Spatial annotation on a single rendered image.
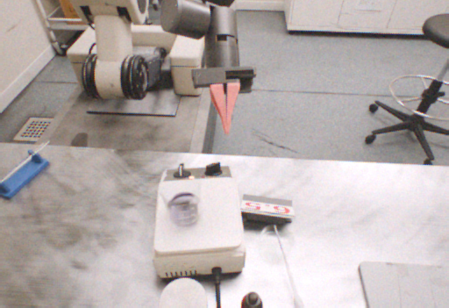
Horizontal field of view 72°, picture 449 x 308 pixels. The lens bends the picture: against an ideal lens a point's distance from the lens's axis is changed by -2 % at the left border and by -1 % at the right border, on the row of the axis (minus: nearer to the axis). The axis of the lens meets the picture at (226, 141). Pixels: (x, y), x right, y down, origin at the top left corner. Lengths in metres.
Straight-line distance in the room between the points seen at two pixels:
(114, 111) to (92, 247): 0.94
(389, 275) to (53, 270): 0.51
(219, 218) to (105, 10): 0.91
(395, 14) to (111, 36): 2.37
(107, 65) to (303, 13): 1.96
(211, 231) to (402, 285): 0.29
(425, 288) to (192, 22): 0.52
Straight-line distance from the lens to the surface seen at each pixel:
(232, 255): 0.45
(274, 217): 0.54
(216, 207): 0.47
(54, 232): 0.62
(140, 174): 0.64
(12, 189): 0.70
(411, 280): 0.57
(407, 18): 3.08
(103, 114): 1.46
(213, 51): 0.51
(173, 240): 0.44
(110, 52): 1.22
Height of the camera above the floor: 1.23
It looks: 44 degrees down
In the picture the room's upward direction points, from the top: straight up
